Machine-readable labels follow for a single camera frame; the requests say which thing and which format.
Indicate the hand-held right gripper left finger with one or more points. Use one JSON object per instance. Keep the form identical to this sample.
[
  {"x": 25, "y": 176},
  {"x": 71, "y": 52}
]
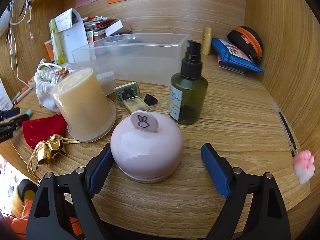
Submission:
[{"x": 100, "y": 170}]

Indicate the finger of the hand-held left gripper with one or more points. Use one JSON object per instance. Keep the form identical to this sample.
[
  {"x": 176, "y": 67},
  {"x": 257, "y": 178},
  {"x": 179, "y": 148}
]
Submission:
[
  {"x": 8, "y": 128},
  {"x": 10, "y": 113}
]

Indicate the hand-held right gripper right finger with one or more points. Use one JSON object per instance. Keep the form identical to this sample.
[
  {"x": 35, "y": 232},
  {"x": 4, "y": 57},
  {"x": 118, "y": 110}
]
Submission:
[{"x": 215, "y": 170}]

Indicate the pink round domed jar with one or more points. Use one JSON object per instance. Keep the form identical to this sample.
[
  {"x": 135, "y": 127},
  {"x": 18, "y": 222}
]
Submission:
[{"x": 147, "y": 150}]

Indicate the green spray bottle black pump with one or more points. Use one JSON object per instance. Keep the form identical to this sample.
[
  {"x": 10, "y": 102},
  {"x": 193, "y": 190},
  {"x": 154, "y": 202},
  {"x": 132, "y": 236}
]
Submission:
[{"x": 190, "y": 97}]

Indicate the clear plastic storage box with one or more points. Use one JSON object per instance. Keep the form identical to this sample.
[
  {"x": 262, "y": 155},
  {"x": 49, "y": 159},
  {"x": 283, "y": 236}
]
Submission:
[{"x": 140, "y": 62}]

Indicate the wooden desktop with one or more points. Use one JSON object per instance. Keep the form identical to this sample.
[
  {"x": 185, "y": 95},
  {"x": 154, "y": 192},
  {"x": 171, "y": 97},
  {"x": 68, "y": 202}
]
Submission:
[{"x": 225, "y": 130}]

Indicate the teal tipped dark marker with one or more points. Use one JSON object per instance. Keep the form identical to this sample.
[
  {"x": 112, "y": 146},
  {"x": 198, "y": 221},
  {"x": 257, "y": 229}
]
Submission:
[{"x": 27, "y": 113}]

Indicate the orange white marker pen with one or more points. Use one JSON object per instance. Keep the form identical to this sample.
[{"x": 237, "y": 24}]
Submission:
[{"x": 23, "y": 91}]

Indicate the red velvet pouch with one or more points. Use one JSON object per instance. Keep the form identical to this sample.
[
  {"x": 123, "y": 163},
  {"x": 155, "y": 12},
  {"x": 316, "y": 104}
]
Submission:
[{"x": 40, "y": 130}]

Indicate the gold ribbon bow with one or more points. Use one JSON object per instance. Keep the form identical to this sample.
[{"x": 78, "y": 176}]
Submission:
[{"x": 51, "y": 150}]

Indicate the beige candle in glass jar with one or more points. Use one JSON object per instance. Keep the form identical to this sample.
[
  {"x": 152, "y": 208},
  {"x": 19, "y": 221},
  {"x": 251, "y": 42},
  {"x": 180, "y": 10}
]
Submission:
[{"x": 80, "y": 102}]

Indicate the orange yellow object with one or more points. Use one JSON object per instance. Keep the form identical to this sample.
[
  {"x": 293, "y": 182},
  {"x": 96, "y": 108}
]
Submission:
[{"x": 17, "y": 200}]

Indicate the small green square block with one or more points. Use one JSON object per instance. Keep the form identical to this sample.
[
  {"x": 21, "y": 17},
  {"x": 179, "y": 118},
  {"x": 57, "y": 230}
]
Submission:
[{"x": 126, "y": 93}]

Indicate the yellow-green liquid bottle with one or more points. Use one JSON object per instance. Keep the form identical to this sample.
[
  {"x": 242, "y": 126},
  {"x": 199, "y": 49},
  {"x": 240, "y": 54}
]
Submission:
[{"x": 57, "y": 45}]

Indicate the black slim hand tool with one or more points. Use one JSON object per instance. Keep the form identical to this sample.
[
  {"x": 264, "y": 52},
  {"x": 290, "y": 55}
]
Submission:
[{"x": 287, "y": 130}]

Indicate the small black plastic clip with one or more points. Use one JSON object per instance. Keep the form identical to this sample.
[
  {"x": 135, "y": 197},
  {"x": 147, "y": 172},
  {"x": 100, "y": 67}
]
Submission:
[{"x": 150, "y": 99}]

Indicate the small translucent lidded container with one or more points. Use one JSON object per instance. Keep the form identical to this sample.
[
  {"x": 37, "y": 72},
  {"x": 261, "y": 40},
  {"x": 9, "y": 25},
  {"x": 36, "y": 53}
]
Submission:
[{"x": 107, "y": 83}]

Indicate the pink cat paw toy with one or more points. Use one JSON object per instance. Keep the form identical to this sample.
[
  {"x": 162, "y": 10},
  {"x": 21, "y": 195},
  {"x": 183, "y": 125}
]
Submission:
[{"x": 303, "y": 167}]

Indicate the white paper sheet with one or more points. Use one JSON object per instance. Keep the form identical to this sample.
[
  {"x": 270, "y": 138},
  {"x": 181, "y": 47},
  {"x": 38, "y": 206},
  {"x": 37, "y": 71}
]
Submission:
[{"x": 73, "y": 41}]

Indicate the pink card wallet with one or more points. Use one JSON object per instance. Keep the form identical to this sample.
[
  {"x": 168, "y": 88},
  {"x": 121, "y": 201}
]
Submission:
[{"x": 228, "y": 66}]

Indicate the fruit printed booklet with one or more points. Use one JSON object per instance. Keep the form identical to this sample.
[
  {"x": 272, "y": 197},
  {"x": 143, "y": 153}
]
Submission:
[{"x": 90, "y": 37}]

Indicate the folded handwritten paper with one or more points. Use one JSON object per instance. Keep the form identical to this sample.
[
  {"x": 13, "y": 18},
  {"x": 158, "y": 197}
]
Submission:
[{"x": 65, "y": 17}]

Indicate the blue zip pouch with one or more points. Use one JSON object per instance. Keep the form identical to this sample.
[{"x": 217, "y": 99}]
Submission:
[{"x": 225, "y": 51}]

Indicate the stack of colourful booklets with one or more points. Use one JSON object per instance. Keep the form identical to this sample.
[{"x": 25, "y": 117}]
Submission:
[{"x": 97, "y": 22}]

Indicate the yellow lip balm tube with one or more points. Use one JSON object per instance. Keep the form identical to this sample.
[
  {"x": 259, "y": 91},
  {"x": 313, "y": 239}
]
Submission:
[{"x": 207, "y": 42}]

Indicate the white rectangular box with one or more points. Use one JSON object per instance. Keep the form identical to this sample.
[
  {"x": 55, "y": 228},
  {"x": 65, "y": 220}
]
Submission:
[{"x": 113, "y": 27}]

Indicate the black round case orange zip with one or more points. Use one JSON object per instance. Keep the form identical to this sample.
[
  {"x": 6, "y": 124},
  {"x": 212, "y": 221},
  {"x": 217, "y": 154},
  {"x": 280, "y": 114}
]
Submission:
[{"x": 241, "y": 37}]

